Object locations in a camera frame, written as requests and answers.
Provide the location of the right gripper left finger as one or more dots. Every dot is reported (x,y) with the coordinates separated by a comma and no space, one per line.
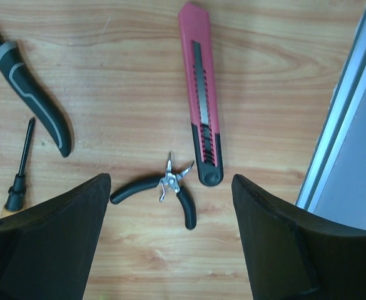
(46,251)

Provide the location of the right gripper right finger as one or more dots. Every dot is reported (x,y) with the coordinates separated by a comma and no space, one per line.
(291,253)

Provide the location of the small black handled pliers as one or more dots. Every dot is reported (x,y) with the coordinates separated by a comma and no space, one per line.
(169,180)

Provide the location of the orange handled screwdriver right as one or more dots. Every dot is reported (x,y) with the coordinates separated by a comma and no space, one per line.
(17,192)

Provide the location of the black grey handled pliers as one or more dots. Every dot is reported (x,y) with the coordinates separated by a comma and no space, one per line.
(16,72)

